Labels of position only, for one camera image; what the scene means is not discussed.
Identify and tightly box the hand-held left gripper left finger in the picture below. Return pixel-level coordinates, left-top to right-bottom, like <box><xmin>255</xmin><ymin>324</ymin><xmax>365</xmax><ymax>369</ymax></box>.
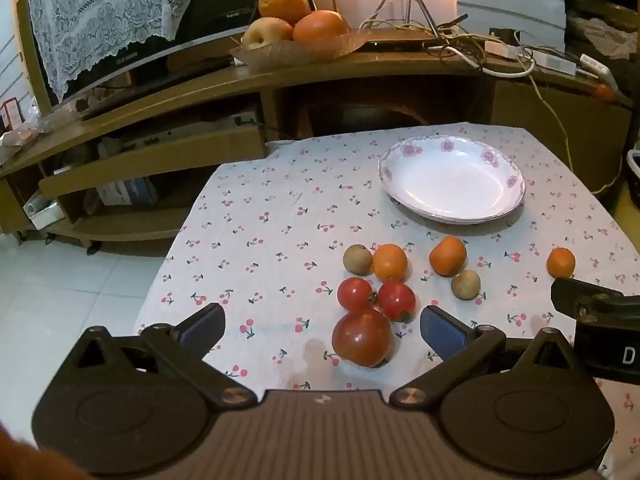
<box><xmin>65</xmin><ymin>303</ymin><xmax>258</xmax><ymax>413</ymax></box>

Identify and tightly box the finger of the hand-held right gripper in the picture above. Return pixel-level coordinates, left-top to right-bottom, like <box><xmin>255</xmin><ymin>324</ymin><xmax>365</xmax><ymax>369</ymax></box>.
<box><xmin>550</xmin><ymin>277</ymin><xmax>625</xmax><ymax>323</ymax></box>

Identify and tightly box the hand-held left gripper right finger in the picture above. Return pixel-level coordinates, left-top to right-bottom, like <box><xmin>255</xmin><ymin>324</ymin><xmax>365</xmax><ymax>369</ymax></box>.
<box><xmin>389</xmin><ymin>305</ymin><xmax>581</xmax><ymax>409</ymax></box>

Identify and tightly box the small orange tangerine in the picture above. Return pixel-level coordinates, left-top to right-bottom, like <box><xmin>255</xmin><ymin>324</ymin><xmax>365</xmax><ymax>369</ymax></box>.
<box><xmin>372</xmin><ymin>243</ymin><xmax>409</xmax><ymax>283</ymax></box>
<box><xmin>546</xmin><ymin>247</ymin><xmax>577</xmax><ymax>280</ymax></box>
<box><xmin>428</xmin><ymin>236</ymin><xmax>468</xmax><ymax>277</ymax></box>

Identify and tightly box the small round brown fruit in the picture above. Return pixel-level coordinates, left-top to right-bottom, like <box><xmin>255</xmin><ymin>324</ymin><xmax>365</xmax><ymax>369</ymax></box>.
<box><xmin>450</xmin><ymin>269</ymin><xmax>482</xmax><ymax>301</ymax></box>
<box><xmin>342</xmin><ymin>243</ymin><xmax>374</xmax><ymax>276</ymax></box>

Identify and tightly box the small red tomato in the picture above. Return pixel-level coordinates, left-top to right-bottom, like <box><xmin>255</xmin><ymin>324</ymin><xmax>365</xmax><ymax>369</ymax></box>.
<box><xmin>377</xmin><ymin>280</ymin><xmax>417</xmax><ymax>323</ymax></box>
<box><xmin>337</xmin><ymin>277</ymin><xmax>377</xmax><ymax>313</ymax></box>

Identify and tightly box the large red tomato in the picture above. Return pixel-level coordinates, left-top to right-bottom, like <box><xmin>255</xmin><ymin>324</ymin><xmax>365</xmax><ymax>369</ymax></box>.
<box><xmin>331</xmin><ymin>308</ymin><xmax>396</xmax><ymax>369</ymax></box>

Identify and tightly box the white floral plate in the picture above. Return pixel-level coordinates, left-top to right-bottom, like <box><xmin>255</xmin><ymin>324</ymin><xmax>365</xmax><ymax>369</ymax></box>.
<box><xmin>377</xmin><ymin>135</ymin><xmax>527</xmax><ymax>225</ymax></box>

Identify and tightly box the black bucket with white rim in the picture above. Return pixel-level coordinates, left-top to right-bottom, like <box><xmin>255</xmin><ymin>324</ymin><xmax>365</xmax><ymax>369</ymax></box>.
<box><xmin>626</xmin><ymin>149</ymin><xmax>640</xmax><ymax>197</ymax></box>

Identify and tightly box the cherry print tablecloth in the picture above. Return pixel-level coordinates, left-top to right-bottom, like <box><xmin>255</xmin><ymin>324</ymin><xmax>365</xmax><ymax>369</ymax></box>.
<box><xmin>135</xmin><ymin>122</ymin><xmax>640</xmax><ymax>480</ymax></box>

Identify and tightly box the white and blue box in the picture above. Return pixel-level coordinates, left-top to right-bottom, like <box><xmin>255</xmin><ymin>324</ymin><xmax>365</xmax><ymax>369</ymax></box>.
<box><xmin>96</xmin><ymin>176</ymin><xmax>162</xmax><ymax>207</ymax></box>

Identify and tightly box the small white device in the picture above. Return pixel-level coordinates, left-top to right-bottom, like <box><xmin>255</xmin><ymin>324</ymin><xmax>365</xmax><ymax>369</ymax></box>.
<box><xmin>22</xmin><ymin>194</ymin><xmax>67</xmax><ymax>232</ymax></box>

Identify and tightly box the silver media player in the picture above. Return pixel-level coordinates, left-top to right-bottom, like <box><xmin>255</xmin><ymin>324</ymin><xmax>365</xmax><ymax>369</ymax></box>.
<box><xmin>106</xmin><ymin>113</ymin><xmax>264</xmax><ymax>152</ymax></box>

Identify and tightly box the white adapter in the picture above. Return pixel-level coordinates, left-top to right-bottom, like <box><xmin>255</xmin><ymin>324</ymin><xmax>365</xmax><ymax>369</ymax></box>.
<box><xmin>579</xmin><ymin>53</ymin><xmax>618</xmax><ymax>87</ymax></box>

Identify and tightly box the white power strip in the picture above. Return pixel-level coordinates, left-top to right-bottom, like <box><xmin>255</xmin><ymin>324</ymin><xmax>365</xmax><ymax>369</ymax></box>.
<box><xmin>484</xmin><ymin>40</ymin><xmax>581</xmax><ymax>78</ymax></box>

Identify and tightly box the wooden television stand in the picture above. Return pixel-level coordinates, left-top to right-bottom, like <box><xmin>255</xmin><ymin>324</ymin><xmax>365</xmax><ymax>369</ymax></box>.
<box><xmin>0</xmin><ymin>27</ymin><xmax>636</xmax><ymax>257</ymax></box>

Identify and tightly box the crumpled light cloth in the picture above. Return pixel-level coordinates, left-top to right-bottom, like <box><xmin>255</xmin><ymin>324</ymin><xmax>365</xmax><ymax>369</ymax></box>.
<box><xmin>572</xmin><ymin>14</ymin><xmax>640</xmax><ymax>57</ymax></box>

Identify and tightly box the brown glass fruit tray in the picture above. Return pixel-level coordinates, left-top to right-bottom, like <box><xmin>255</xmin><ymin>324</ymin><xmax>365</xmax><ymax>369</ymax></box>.
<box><xmin>228</xmin><ymin>27</ymin><xmax>374</xmax><ymax>72</ymax></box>

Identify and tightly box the black set-top box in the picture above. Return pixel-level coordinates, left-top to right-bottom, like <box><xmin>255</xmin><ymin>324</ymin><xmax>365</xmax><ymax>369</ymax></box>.
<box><xmin>359</xmin><ymin>35</ymin><xmax>442</xmax><ymax>54</ymax></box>

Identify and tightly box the yellow apple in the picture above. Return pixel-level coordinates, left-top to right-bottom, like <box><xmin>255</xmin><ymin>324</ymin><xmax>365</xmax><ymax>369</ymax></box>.
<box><xmin>240</xmin><ymin>17</ymin><xmax>295</xmax><ymax>51</ymax></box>

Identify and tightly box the large orange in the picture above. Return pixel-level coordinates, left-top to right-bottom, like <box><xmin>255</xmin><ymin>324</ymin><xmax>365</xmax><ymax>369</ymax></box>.
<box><xmin>292</xmin><ymin>9</ymin><xmax>350</xmax><ymax>44</ymax></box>
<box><xmin>258</xmin><ymin>0</ymin><xmax>312</xmax><ymax>26</ymax></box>

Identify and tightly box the white lace cloth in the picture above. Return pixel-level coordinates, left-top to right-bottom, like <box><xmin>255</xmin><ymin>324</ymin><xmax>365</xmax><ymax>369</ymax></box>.
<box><xmin>26</xmin><ymin>0</ymin><xmax>201</xmax><ymax>104</ymax></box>

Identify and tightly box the yellow cable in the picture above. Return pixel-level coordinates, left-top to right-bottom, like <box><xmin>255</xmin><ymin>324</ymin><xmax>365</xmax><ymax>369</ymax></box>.
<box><xmin>515</xmin><ymin>57</ymin><xmax>623</xmax><ymax>196</ymax></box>

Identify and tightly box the thick white cable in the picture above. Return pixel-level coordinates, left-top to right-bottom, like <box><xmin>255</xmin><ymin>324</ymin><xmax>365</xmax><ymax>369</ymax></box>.
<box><xmin>427</xmin><ymin>44</ymin><xmax>533</xmax><ymax>78</ymax></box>

